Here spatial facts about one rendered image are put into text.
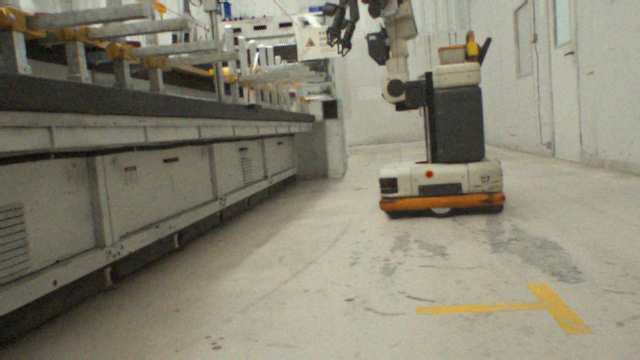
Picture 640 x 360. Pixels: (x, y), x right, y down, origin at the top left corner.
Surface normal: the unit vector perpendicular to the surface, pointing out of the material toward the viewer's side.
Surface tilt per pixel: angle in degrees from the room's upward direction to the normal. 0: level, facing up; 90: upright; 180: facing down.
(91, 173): 90
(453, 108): 90
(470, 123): 90
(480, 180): 90
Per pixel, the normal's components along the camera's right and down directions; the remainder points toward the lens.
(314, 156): -0.11, 0.10
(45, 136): 0.99, -0.07
